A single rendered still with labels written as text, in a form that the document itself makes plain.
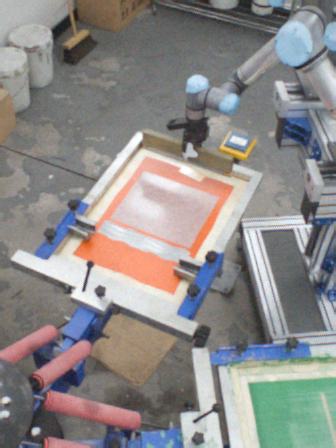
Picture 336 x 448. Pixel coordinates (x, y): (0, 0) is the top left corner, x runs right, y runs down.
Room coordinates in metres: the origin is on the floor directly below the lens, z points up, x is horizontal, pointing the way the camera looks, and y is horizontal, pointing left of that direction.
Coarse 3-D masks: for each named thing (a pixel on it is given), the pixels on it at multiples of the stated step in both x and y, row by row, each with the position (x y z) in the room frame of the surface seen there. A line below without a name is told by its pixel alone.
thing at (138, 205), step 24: (144, 168) 1.84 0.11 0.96; (168, 168) 1.85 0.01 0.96; (120, 192) 1.69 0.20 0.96; (144, 192) 1.70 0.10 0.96; (168, 192) 1.70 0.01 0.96; (120, 216) 1.56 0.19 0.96; (144, 216) 1.56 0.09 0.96; (96, 240) 1.43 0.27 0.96; (96, 264) 1.32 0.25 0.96; (120, 264) 1.32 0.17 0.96
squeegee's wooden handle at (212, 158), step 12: (144, 132) 1.84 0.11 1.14; (156, 132) 1.85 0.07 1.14; (144, 144) 1.84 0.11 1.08; (156, 144) 1.82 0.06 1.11; (168, 144) 1.80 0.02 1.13; (180, 144) 1.78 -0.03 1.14; (180, 156) 1.78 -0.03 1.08; (204, 156) 1.74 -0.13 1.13; (216, 156) 1.72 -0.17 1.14; (228, 156) 1.72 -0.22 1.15; (216, 168) 1.72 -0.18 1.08; (228, 168) 1.70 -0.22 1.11
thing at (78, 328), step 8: (80, 312) 1.05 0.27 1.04; (88, 312) 1.05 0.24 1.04; (72, 320) 1.02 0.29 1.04; (80, 320) 1.02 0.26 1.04; (88, 320) 1.02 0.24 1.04; (72, 328) 0.99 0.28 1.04; (80, 328) 0.99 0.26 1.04; (88, 328) 1.01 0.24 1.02; (64, 336) 0.97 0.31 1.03; (72, 336) 0.96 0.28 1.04; (80, 336) 0.96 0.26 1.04
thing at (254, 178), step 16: (128, 144) 1.95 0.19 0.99; (128, 160) 1.87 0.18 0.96; (112, 176) 1.74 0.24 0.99; (240, 176) 1.81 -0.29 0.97; (256, 176) 1.79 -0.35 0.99; (96, 192) 1.65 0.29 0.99; (240, 208) 1.60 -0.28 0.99; (64, 240) 1.40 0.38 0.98; (224, 240) 1.43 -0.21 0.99; (80, 272) 1.25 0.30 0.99; (96, 272) 1.25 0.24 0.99; (112, 288) 1.19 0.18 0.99; (128, 288) 1.19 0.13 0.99; (160, 304) 1.13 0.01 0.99; (176, 304) 1.14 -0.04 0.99
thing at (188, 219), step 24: (192, 192) 1.71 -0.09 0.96; (216, 192) 1.72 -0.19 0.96; (168, 216) 1.57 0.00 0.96; (192, 216) 1.58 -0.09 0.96; (216, 216) 1.59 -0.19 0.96; (168, 240) 1.45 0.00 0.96; (192, 240) 1.45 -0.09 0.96; (144, 264) 1.33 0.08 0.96; (168, 264) 1.33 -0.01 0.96; (168, 288) 1.23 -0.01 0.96
